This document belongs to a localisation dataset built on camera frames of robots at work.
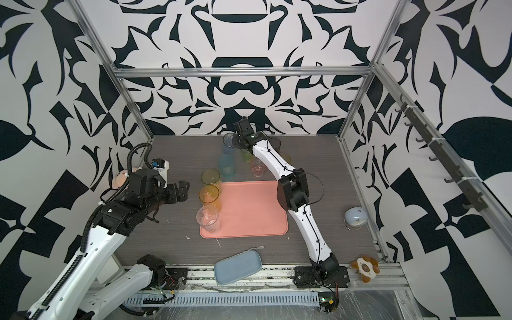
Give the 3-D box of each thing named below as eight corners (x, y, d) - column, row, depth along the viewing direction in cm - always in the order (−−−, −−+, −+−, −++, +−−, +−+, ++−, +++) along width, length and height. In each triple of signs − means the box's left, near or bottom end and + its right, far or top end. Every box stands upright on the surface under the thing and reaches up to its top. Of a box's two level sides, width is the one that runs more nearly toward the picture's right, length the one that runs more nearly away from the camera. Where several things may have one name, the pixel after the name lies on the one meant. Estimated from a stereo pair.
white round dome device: (343, 230, 89) (352, 221, 81) (339, 217, 93) (347, 206, 84) (361, 230, 89) (371, 221, 81) (356, 217, 93) (366, 207, 84)
